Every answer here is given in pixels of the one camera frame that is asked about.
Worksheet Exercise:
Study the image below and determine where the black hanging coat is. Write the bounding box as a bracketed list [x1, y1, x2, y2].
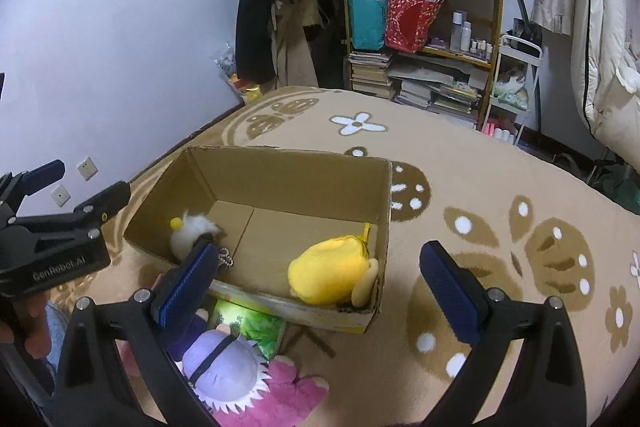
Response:
[235, 0, 279, 94]

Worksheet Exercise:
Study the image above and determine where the white fluffy plush keychain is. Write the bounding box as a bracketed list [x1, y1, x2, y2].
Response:
[167, 209, 232, 267]

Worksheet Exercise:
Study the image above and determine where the beige hanging coat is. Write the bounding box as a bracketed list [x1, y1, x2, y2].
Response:
[270, 0, 322, 90]

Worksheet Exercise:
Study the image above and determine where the small stack of books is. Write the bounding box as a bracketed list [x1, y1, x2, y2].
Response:
[348, 51, 394, 98]

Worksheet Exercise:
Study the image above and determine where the white trolley cart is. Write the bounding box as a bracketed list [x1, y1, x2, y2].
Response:
[482, 32, 544, 148]

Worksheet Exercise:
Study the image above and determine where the wide pile of books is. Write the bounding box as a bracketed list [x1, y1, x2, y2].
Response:
[390, 56, 489, 126]

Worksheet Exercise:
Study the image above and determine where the white duvet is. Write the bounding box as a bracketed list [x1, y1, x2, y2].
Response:
[572, 0, 640, 142]

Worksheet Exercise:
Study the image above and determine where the purple-haired plush doll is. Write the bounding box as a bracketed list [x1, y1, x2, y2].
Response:
[162, 304, 274, 413]

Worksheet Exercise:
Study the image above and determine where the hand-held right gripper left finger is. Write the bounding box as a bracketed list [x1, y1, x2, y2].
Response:
[52, 239, 223, 427]

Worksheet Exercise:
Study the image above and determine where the wooden shelf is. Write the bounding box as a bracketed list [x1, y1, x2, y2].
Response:
[337, 0, 506, 132]

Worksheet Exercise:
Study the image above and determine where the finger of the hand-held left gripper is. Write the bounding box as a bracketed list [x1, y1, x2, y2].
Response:
[0, 159, 67, 222]
[10, 180, 132, 240]

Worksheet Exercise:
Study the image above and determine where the teal bag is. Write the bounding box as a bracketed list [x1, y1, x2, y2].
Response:
[344, 0, 390, 50]

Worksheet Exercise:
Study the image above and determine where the brown cardboard box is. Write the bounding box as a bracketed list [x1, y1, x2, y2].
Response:
[122, 145, 394, 335]

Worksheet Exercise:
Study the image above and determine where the person's left hand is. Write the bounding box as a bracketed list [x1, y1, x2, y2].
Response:
[0, 296, 55, 360]

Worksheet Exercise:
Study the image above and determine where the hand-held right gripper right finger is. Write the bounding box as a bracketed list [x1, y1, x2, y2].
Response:
[419, 241, 587, 427]

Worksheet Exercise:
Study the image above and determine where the black dustpan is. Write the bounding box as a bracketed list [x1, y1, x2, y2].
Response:
[512, 18, 543, 42]

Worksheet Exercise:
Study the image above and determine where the beige flower patterned blanket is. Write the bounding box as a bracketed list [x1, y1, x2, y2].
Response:
[50, 86, 640, 427]

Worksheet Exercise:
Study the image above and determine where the row of small bottles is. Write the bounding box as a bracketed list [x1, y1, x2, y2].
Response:
[470, 38, 496, 60]

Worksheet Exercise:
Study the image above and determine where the green printed packet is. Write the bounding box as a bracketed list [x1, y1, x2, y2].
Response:
[207, 297, 288, 360]

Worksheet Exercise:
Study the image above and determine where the yellow plush toy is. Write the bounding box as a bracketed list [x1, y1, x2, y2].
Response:
[287, 222, 381, 308]

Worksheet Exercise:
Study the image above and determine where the red patterned bag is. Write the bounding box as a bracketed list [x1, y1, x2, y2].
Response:
[385, 0, 447, 54]

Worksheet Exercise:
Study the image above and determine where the pink plush bear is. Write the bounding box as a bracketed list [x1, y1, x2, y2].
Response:
[117, 342, 331, 427]

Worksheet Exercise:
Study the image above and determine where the bag of colourful toys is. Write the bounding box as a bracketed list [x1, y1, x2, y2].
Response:
[212, 42, 266, 106]

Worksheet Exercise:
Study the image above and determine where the tall white bottle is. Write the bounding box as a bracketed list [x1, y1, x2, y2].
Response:
[450, 11, 464, 52]

